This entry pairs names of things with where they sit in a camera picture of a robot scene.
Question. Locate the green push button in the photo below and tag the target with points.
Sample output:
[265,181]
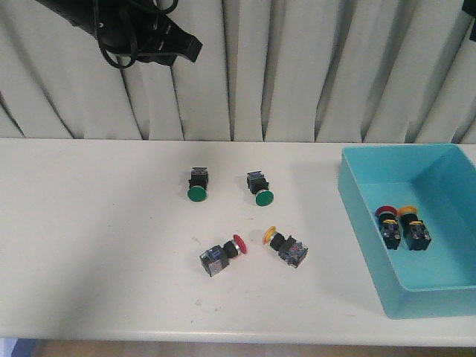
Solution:
[259,187]
[198,184]

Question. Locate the turquoise plastic box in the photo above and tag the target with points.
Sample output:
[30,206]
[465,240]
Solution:
[437,179]

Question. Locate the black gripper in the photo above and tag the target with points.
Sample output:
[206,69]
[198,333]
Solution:
[141,31]

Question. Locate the right green push button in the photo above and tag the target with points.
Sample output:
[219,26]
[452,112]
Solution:
[259,187]

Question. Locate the yellow push button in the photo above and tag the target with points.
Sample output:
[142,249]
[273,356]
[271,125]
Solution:
[416,234]

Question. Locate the red button lying on table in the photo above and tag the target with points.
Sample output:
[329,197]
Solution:
[217,258]

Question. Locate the yellow button lying on table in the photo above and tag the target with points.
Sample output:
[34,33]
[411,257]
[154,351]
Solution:
[290,250]

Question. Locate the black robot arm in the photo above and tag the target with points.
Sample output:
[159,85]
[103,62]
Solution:
[469,7]

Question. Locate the white pleated curtain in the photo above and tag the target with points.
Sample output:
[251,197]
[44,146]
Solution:
[298,71]

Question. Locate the left green push button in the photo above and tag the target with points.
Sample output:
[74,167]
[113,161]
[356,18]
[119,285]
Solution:
[198,184]

